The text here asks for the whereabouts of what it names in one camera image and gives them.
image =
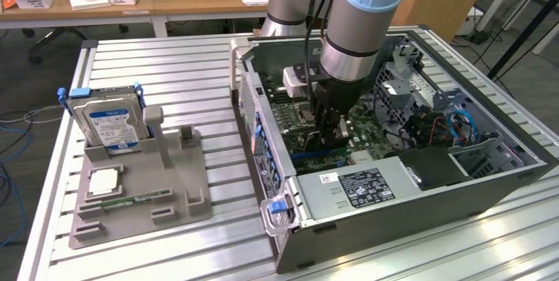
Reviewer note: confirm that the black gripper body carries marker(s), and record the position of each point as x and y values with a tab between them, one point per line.
337	97

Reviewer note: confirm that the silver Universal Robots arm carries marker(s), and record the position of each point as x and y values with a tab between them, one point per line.
357	15

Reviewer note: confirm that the CPU socket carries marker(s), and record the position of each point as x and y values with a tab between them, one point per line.
303	112

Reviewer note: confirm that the perforated metal disk bay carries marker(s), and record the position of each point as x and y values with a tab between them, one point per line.
392	97

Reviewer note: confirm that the black RAM slot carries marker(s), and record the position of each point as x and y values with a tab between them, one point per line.
281	98
278	91

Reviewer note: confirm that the green motherboard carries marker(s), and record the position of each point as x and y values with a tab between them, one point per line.
368	133

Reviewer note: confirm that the silver chipset heatsink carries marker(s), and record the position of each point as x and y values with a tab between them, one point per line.
361	157

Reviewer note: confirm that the blue expansion slot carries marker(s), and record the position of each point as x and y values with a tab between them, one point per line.
301	157

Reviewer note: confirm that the blue slot retention clip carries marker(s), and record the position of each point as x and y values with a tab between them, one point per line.
257	127
266	155
274	177

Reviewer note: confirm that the grey power supply unit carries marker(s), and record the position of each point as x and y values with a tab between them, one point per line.
323	196

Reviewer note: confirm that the blue case release latch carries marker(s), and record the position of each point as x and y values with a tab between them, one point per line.
278	207

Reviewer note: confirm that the black floor box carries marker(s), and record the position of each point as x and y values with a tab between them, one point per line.
479	37

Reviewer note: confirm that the small metal disk bay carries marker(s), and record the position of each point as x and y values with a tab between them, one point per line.
480	160

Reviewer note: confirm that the open dark PC case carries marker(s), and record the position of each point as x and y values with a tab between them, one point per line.
392	228

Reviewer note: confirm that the black slanted stand pole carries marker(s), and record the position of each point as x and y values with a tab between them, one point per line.
519	42

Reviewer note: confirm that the grey parts rack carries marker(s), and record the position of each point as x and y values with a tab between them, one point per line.
144	169

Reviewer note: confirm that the hard disk with blue carrier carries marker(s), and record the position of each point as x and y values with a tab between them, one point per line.
109	123

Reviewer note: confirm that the green RAM stick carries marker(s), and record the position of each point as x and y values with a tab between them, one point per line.
130	199

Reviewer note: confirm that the silver CPU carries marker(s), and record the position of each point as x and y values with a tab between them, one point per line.
102	182

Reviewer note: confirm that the black office chair base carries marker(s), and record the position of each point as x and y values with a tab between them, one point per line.
52	37

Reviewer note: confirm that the orange box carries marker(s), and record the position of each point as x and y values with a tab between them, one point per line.
6	1

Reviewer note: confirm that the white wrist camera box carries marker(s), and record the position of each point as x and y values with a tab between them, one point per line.
296	84

